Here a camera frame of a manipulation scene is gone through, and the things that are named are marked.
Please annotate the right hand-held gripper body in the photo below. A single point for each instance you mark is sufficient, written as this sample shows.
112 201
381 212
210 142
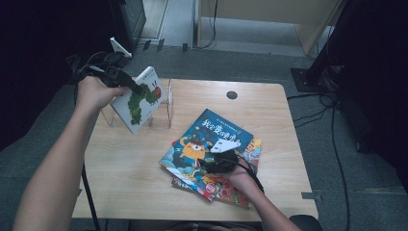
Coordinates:
224 163

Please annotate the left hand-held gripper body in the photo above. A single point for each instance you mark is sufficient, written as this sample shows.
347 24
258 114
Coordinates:
112 75

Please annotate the white caterpillar board book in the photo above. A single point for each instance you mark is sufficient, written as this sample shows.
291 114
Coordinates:
141 106

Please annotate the colourful animals picture book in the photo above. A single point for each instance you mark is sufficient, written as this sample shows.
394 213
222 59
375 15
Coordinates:
235 197

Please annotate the blue monster picture book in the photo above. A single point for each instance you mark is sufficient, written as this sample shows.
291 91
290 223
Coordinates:
192 128

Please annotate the clear acrylic book rack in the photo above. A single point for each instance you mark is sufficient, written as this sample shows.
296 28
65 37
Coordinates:
160 118

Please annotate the person's right hand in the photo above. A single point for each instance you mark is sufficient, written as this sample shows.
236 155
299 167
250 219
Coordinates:
242 181

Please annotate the person's left hand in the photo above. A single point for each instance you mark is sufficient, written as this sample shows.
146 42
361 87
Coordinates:
93 94

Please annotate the black cabinet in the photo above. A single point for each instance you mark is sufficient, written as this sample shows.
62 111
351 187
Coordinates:
131 19

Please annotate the black table grommet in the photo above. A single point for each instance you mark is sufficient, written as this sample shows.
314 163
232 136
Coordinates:
232 95

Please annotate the dark curtain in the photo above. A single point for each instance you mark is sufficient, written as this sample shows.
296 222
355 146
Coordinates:
378 80
32 64

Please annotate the grey tape piece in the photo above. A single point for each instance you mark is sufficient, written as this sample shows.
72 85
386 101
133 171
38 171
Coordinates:
311 195

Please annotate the black metal stand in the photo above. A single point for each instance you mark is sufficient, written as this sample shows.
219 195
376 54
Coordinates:
308 80

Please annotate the beige wooden partition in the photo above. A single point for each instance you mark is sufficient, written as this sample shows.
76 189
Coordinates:
256 8

